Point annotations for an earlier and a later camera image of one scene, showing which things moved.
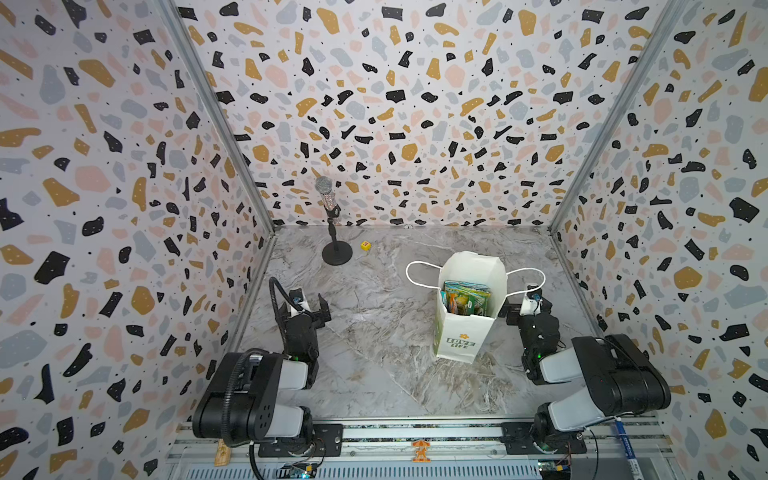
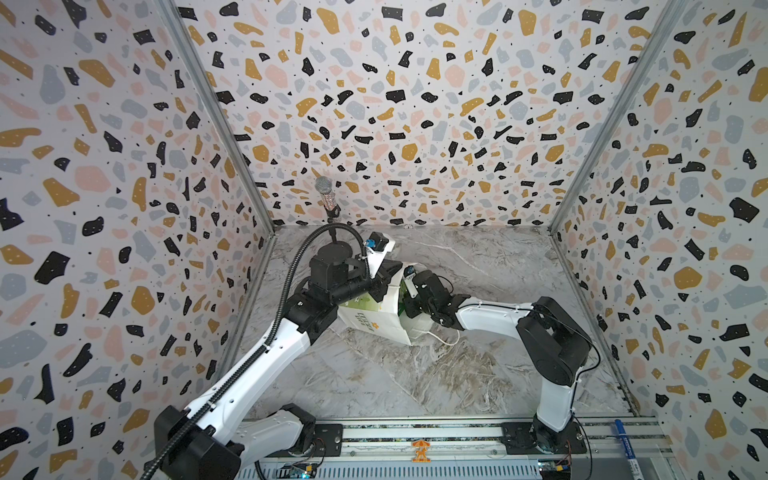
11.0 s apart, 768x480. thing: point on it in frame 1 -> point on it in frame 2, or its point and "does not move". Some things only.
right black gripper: x=527 y=313 -> x=414 y=289
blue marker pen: x=629 y=451 does not move
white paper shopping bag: x=459 y=336 -> x=383 y=316
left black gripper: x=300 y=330 -> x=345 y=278
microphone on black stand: x=337 y=253 does not move
